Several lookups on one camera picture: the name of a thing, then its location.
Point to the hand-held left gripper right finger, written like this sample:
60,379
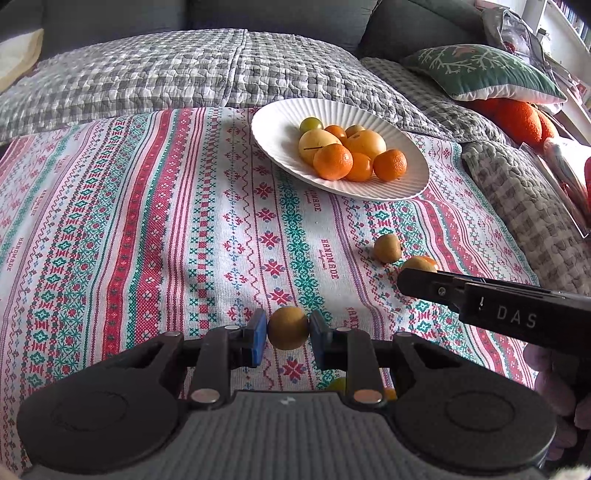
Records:
317,339

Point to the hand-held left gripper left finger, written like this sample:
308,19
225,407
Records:
259,339

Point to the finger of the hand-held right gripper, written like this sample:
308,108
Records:
478,279
425,286

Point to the orange tomato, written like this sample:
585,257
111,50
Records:
336,132
418,264
362,170

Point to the tangerine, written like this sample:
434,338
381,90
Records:
333,161
390,165

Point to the small green fruit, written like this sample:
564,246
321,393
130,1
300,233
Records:
337,384
311,124

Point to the white ribbed plate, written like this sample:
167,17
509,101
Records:
286,120

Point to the orange fruit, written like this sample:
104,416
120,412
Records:
390,393

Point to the grey knitted blanket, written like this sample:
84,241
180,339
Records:
508,184

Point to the striped patterned cloth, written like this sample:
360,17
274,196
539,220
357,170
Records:
138,230

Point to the orange plush cushion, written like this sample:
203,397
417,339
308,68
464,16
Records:
521,120

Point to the green snowflake pillow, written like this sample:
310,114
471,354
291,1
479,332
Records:
475,69

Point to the clear plastic bag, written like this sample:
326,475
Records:
512,32

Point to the white bookshelf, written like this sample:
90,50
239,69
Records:
572,18

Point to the grey checked quilt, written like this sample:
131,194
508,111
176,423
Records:
138,69

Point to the grey sofa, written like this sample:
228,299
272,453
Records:
115,18

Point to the beige blanket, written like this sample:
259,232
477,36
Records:
14,55

